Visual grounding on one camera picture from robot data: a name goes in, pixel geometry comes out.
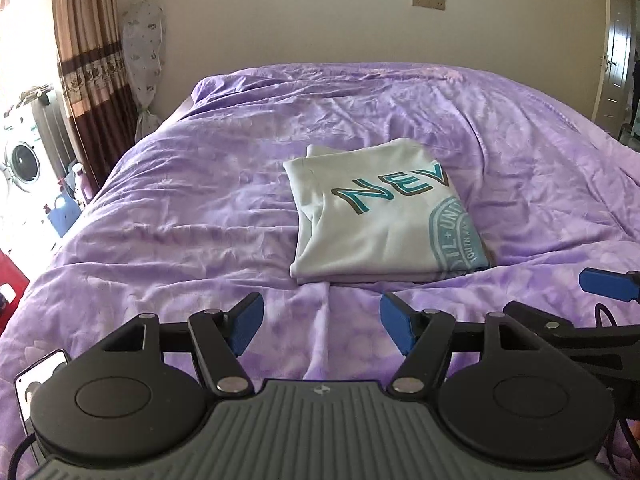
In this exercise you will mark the white washing machine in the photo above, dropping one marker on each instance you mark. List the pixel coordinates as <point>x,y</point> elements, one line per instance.
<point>22,165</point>

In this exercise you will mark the red crate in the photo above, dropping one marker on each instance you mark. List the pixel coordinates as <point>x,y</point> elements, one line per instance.
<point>12,280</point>

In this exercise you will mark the grey oil radiator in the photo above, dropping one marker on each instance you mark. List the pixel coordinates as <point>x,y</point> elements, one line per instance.
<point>50,125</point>

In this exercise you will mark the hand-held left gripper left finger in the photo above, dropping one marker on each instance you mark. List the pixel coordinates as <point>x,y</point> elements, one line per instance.
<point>247,322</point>

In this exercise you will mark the pink bottle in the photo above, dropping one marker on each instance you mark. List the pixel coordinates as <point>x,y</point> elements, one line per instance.
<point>82,182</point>

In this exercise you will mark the blue detergent jug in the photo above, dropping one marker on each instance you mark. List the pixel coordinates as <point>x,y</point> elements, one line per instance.
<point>62,217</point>

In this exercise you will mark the purple bedspread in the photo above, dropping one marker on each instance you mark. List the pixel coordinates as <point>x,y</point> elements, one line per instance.
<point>175,210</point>

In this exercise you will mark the white printed sweatshirt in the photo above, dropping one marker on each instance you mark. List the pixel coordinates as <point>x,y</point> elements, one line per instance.
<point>380,220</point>

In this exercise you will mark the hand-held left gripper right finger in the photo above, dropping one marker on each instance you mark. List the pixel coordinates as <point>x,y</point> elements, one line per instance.
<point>395,322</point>

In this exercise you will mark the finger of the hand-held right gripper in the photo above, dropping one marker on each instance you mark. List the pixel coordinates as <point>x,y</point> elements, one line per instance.
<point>607,284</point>
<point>530,317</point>

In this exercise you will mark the beige wall socket plate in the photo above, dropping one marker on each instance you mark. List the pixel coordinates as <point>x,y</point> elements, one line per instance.
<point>429,2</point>

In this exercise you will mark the pale panelled door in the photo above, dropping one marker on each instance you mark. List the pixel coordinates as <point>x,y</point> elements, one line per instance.
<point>617,45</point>

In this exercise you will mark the white patterned hanging cloth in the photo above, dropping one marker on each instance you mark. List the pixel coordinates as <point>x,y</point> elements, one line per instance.
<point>142,45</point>

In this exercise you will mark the brown patterned curtain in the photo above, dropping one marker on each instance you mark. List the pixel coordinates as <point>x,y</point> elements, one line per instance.
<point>95,60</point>

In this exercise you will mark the smartphone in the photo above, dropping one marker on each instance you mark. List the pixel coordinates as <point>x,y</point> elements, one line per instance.
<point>37,380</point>

